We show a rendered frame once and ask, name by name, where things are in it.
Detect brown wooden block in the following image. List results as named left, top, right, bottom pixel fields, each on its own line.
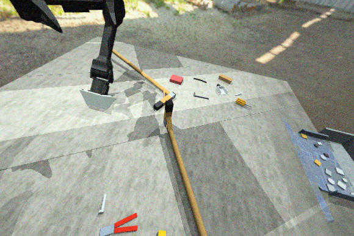
left=219, top=74, right=232, bottom=84

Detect pliers with red handles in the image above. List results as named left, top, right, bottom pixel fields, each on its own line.
left=100, top=213, right=137, bottom=236

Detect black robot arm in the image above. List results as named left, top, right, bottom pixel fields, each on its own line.
left=88, top=1, right=125, bottom=95

